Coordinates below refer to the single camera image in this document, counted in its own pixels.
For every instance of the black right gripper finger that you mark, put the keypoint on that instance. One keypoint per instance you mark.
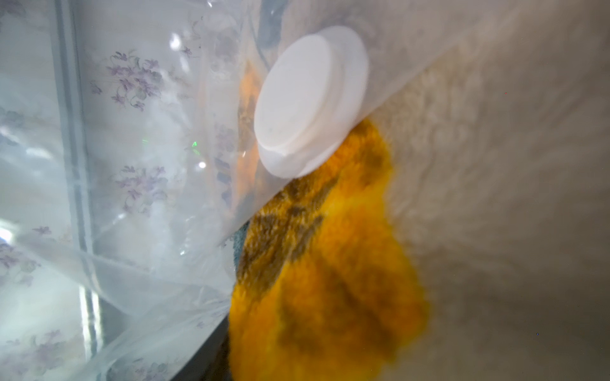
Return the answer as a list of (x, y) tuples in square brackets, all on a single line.
[(210, 360)]

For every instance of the clear plastic vacuum bag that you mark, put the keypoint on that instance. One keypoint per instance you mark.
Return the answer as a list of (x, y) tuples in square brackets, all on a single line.
[(129, 164)]

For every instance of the beige floral fleece blanket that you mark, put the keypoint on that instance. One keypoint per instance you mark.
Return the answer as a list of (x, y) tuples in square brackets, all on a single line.
[(461, 232)]

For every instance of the white round bag valve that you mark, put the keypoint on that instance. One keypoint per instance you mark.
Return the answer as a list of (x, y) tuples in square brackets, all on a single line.
[(310, 101)]

